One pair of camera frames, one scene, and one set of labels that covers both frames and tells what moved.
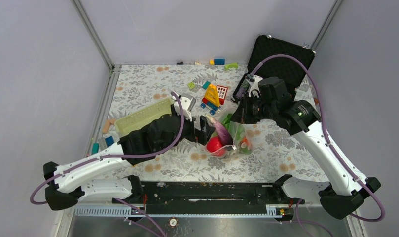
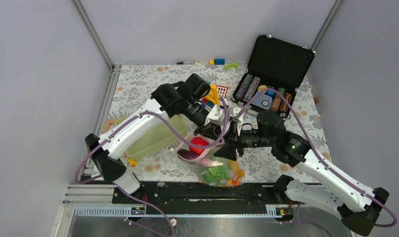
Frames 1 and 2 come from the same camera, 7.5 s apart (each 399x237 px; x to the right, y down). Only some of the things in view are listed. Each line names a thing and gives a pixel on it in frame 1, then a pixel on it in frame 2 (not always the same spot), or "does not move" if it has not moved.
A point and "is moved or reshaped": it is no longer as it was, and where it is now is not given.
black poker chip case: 290,69 does not move
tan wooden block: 106,124 does not move
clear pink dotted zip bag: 231,138 is moved or reshaped
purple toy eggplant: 224,137 is moved or reshaped
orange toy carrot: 245,147 is moved or reshaped
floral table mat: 204,90 does not move
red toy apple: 214,146 is moved or reshaped
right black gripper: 242,114 to 228,150
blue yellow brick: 217,61 does not move
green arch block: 228,66 does not move
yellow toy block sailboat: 210,101 does not move
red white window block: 222,91 does not move
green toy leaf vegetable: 226,121 is moved or reshaped
